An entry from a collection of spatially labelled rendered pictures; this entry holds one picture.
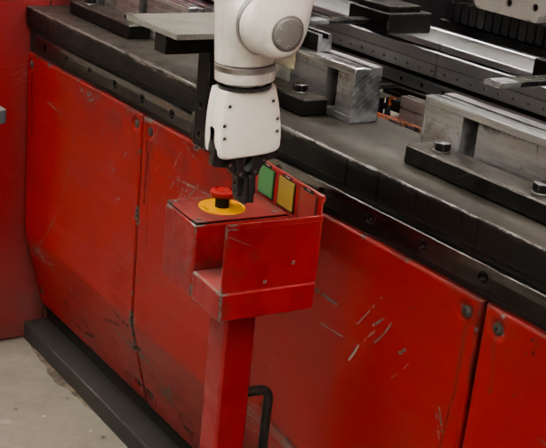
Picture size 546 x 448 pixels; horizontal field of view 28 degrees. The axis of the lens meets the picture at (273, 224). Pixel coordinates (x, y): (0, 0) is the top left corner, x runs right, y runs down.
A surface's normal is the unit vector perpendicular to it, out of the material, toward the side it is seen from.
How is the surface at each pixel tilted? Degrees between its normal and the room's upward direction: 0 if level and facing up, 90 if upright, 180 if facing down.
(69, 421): 0
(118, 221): 90
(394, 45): 90
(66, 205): 90
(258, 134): 94
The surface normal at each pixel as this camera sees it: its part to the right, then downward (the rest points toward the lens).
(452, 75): -0.83, 0.11
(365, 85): 0.56, 0.33
